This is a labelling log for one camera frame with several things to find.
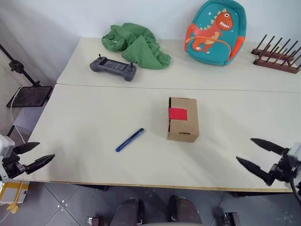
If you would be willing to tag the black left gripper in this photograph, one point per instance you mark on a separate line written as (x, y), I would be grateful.
(13, 166)

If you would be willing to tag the teal dinosaur backpack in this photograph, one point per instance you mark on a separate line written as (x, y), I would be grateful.
(215, 35)

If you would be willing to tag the black tablet tray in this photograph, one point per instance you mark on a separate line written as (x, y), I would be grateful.
(29, 97)

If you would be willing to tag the dark metal foot block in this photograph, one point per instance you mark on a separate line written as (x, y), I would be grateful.
(231, 219)
(92, 221)

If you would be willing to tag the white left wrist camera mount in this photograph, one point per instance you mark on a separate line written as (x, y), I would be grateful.
(5, 144)

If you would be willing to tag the dark wooden peg rack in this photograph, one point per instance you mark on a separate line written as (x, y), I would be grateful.
(276, 56)

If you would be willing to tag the dark rounded shape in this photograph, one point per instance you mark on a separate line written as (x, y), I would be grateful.
(185, 210)
(128, 212)

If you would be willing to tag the brown cardboard box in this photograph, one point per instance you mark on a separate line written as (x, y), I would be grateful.
(184, 122)

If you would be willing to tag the green crumpled cloth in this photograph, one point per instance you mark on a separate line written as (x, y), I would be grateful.
(138, 47)

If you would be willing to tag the black stand pole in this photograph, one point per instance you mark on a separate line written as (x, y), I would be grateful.
(17, 66)

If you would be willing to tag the grey handheld game controller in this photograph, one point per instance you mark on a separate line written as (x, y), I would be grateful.
(113, 67)

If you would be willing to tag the clear plastic container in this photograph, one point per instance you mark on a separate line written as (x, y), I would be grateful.
(13, 191)

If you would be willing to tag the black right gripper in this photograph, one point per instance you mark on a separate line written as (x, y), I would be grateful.
(283, 169)

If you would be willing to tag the red tape strip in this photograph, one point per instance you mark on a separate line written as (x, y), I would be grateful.
(178, 113)

